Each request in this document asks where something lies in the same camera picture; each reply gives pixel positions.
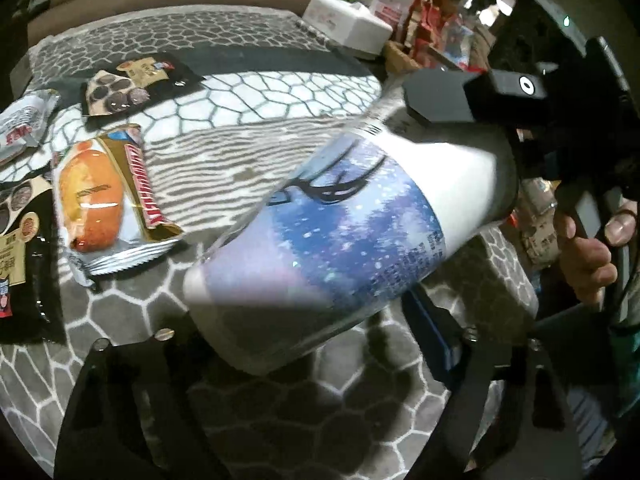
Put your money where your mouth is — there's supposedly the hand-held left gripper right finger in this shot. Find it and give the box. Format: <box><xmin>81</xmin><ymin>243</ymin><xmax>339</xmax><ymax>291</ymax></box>
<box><xmin>400</xmin><ymin>287</ymin><xmax>586</xmax><ymax>480</ymax></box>

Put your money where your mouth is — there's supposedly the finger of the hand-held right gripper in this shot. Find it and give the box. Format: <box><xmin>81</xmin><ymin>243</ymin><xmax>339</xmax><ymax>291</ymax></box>
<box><xmin>402</xmin><ymin>67</ymin><xmax>551</xmax><ymax>126</ymax></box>

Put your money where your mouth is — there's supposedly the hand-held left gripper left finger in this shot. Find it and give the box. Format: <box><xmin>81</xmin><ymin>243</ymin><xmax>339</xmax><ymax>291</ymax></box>
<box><xmin>52</xmin><ymin>327</ymin><xmax>236</xmax><ymax>480</ymax></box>

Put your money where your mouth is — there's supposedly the wicker basket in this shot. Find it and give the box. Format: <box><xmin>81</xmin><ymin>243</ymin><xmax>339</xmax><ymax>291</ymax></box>
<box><xmin>382</xmin><ymin>40</ymin><xmax>451</xmax><ymax>81</ymax></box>

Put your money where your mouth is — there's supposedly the white bottle with blue label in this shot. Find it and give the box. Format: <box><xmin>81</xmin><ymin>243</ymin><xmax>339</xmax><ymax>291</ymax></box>
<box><xmin>182</xmin><ymin>77</ymin><xmax>521</xmax><ymax>376</ymax></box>

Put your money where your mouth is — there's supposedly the black cookie packet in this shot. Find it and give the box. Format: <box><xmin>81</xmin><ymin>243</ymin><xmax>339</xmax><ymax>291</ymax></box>
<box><xmin>80</xmin><ymin>52</ymin><xmax>206</xmax><ymax>118</ymax></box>
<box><xmin>0</xmin><ymin>175</ymin><xmax>66</xmax><ymax>343</ymax></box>

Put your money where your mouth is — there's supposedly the orange bread packet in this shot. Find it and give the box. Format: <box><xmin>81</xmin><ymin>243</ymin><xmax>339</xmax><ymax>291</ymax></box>
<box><xmin>50</xmin><ymin>124</ymin><xmax>186</xmax><ymax>288</ymax></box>

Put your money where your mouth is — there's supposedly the person's right hand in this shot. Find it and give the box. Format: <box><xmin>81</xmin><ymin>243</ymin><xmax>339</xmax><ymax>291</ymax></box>
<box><xmin>552</xmin><ymin>207</ymin><xmax>640</xmax><ymax>311</ymax></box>

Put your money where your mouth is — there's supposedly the white tissue box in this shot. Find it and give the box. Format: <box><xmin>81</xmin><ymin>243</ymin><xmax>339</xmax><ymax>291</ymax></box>
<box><xmin>302</xmin><ymin>0</ymin><xmax>393</xmax><ymax>58</ymax></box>

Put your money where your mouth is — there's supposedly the grey white printed blanket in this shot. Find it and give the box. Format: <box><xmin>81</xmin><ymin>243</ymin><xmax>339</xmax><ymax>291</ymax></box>
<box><xmin>0</xmin><ymin>7</ymin><xmax>541</xmax><ymax>480</ymax></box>

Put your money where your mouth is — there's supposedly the person's teal shirt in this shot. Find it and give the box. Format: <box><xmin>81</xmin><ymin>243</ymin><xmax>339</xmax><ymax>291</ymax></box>
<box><xmin>607</xmin><ymin>310</ymin><xmax>640</xmax><ymax>421</ymax></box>

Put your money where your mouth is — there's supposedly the white red snack packet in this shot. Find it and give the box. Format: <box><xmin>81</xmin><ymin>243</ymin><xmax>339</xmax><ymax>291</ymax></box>
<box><xmin>0</xmin><ymin>89</ymin><xmax>61</xmax><ymax>166</ymax></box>

